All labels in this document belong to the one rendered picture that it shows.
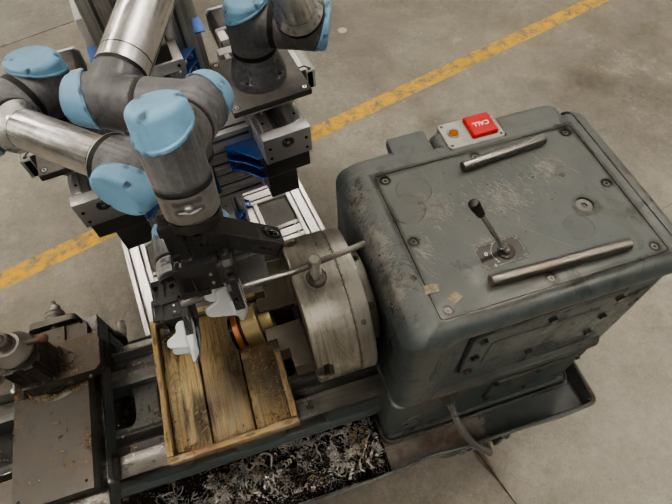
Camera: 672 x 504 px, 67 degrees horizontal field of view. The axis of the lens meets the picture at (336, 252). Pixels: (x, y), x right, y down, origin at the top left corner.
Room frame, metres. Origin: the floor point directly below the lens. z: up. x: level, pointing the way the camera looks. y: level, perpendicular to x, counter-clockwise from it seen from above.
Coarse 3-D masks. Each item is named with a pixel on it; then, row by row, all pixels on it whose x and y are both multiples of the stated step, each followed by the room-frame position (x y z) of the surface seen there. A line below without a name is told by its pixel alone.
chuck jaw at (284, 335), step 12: (288, 324) 0.45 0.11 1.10; (300, 324) 0.44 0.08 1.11; (276, 336) 0.42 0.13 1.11; (288, 336) 0.42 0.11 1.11; (300, 336) 0.42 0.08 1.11; (276, 348) 0.41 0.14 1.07; (288, 348) 0.39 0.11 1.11; (300, 348) 0.39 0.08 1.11; (300, 360) 0.36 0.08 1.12; (312, 360) 0.36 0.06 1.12; (300, 372) 0.35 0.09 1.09; (324, 372) 0.34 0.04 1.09
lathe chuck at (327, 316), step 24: (288, 240) 0.60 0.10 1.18; (312, 240) 0.58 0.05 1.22; (288, 264) 0.51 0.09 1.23; (336, 264) 0.51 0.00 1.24; (312, 288) 0.46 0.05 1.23; (336, 288) 0.46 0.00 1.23; (312, 312) 0.42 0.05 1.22; (336, 312) 0.42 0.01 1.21; (312, 336) 0.38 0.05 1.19; (336, 336) 0.38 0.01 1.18; (336, 360) 0.35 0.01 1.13; (360, 360) 0.36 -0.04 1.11
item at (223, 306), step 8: (216, 288) 0.36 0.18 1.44; (224, 288) 0.36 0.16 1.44; (240, 288) 0.36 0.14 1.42; (216, 296) 0.35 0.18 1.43; (224, 296) 0.35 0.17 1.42; (216, 304) 0.34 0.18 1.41; (224, 304) 0.35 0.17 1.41; (232, 304) 0.35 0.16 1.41; (208, 312) 0.34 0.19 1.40; (216, 312) 0.34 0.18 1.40; (224, 312) 0.34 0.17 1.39; (232, 312) 0.34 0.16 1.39; (240, 312) 0.34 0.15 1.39
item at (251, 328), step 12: (252, 312) 0.47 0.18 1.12; (264, 312) 0.47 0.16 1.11; (228, 324) 0.45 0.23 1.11; (240, 324) 0.45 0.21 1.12; (252, 324) 0.45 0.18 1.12; (264, 324) 0.45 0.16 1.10; (276, 324) 0.47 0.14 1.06; (240, 336) 0.43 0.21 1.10; (252, 336) 0.43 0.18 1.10; (264, 336) 0.43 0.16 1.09; (240, 348) 0.41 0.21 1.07
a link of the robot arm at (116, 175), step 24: (0, 96) 0.87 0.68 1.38; (24, 96) 0.90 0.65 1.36; (0, 120) 0.81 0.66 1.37; (24, 120) 0.80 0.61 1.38; (48, 120) 0.79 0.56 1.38; (0, 144) 0.79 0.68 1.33; (24, 144) 0.76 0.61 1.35; (48, 144) 0.73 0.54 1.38; (72, 144) 0.71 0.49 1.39; (96, 144) 0.68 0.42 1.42; (120, 144) 0.67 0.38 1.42; (72, 168) 0.69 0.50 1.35; (96, 168) 0.63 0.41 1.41; (120, 168) 0.61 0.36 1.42; (96, 192) 0.62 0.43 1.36; (120, 192) 0.59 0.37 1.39; (144, 192) 0.59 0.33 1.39
